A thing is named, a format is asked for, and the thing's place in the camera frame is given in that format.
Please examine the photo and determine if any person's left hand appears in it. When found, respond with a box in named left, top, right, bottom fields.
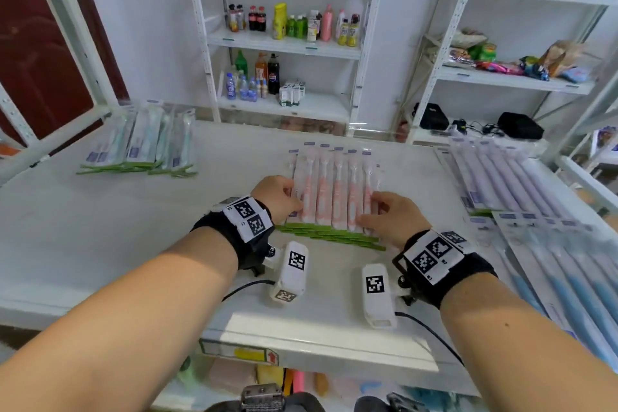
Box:
left=250, top=176, right=304, bottom=225

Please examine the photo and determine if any white stationery rack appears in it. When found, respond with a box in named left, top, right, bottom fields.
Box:
left=0, top=83, right=39, bottom=156

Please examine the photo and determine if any red plastic basket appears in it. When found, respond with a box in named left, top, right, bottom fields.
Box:
left=279, top=118, right=346, bottom=135

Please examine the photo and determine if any white goods rack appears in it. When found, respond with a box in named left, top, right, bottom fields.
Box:
left=555, top=88, right=618, bottom=214

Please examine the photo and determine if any black left camera cable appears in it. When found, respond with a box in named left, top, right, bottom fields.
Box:
left=221, top=279, right=276, bottom=303

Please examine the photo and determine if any black right camera cable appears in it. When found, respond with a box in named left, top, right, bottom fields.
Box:
left=395, top=312, right=464, bottom=367

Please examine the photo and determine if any person's left forearm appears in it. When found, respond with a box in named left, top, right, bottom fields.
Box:
left=0, top=227, right=240, bottom=412

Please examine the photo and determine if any white snack shelving unit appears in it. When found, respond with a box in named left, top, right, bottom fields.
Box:
left=410, top=0, right=618, bottom=147

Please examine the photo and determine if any white metal shelf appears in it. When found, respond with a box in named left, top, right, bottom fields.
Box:
left=0, top=0, right=618, bottom=412

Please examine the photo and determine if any line of pink toothbrush packets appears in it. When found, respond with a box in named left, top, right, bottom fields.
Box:
left=277, top=141, right=387, bottom=252

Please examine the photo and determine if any black wrist strap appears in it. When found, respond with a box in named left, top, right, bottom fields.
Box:
left=393, top=229, right=498, bottom=310
left=192, top=196, right=276, bottom=277

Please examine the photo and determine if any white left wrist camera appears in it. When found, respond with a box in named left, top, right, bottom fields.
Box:
left=263, top=241, right=310, bottom=304

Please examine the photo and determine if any pile of snack packets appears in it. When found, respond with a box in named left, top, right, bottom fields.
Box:
left=446, top=29, right=592, bottom=83

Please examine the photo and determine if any person's right forearm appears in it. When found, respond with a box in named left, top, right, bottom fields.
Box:
left=440, top=276, right=618, bottom=412

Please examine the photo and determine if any small black box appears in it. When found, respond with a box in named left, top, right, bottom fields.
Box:
left=497, top=112, right=545, bottom=140

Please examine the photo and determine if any row of green toothbrush packets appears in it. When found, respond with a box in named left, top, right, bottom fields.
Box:
left=76, top=100, right=199, bottom=180

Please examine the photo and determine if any stack of pink cloths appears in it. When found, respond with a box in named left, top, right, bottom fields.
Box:
left=207, top=358, right=257, bottom=396

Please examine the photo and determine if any cluster of water and soda bottles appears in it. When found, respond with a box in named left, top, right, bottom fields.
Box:
left=225, top=49, right=282, bottom=102

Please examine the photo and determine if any row of colourful bottles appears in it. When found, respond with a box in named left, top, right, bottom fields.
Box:
left=227, top=2, right=362, bottom=48

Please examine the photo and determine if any red-brown wooden door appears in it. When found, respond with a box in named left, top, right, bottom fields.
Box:
left=0, top=0, right=129, bottom=147

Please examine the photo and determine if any black camera cable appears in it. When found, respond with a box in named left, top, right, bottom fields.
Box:
left=395, top=312, right=464, bottom=367
left=221, top=279, right=276, bottom=303

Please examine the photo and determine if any black left wrist strap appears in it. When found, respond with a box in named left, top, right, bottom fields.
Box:
left=192, top=196, right=276, bottom=277

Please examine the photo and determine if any black pouch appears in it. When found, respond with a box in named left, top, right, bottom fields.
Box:
left=413, top=102, right=450, bottom=131

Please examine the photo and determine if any line of blue toothbrush packets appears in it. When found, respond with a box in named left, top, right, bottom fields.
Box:
left=465, top=211, right=618, bottom=374

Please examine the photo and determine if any cluster of small white cartons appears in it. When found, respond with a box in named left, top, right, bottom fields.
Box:
left=279, top=80, right=306, bottom=108

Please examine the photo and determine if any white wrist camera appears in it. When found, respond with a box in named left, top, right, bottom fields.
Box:
left=263, top=241, right=310, bottom=304
left=362, top=263, right=416, bottom=330

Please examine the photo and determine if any green-bordered price label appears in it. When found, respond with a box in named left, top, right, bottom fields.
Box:
left=199, top=339, right=280, bottom=367

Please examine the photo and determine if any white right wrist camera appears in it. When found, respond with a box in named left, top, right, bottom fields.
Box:
left=362, top=263, right=416, bottom=330

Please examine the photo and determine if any yellow plastic bottle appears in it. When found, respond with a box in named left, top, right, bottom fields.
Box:
left=256, top=364, right=286, bottom=388

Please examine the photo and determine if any person's right hand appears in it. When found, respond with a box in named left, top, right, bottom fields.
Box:
left=358, top=192, right=432, bottom=249

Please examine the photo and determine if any row of purple toothbrush packets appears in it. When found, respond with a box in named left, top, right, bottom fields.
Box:
left=434, top=136, right=576, bottom=217

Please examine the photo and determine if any black right wrist strap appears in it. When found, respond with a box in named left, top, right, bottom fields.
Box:
left=393, top=229, right=498, bottom=310

